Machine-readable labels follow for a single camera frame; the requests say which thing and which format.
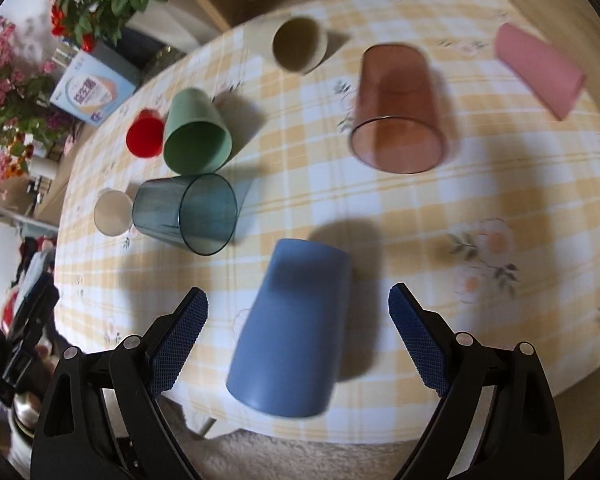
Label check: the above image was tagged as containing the yellow checked floral tablecloth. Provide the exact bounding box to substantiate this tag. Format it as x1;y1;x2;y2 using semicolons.
52;0;600;446

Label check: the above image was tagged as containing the teal translucent cup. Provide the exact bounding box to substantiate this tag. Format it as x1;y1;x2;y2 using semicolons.
132;173;238;256

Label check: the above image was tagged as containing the white flower pot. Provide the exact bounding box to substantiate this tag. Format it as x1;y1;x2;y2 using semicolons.
125;0;221;56

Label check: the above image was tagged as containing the beige rug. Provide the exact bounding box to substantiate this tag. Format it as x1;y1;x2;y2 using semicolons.
157;395;421;480

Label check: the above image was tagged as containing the red cup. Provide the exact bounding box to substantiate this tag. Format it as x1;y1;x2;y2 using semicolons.
126;109;167;158

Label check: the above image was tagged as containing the pink cup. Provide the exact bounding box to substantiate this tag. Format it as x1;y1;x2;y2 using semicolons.
494;22;588;122

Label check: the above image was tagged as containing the brown translucent cup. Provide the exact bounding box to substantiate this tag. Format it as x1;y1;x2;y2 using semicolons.
349;44;448;175

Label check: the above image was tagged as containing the blue and white box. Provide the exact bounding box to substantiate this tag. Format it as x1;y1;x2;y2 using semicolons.
49;50;137;127

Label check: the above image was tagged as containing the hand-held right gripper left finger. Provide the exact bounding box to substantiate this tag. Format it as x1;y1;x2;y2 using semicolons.
30;287;210;480

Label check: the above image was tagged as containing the beige cup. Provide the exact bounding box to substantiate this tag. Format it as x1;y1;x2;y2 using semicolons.
272;16;328;75

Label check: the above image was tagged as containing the pink flower bouquet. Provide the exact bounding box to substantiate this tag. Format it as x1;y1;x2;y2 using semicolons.
0;16;76;196

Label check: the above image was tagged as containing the blue cup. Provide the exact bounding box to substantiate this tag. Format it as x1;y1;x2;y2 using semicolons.
226;238;352;418

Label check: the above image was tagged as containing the small cream cup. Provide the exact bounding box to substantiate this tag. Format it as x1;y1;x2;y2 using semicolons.
93;190;134;237

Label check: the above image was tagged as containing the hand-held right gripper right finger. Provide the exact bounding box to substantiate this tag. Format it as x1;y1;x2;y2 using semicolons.
388;283;566;480

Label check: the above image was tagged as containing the green cup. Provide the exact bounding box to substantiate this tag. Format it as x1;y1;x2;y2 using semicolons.
162;88;232;176

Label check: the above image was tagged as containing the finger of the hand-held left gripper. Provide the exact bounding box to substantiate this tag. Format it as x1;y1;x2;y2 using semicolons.
0;271;61;407

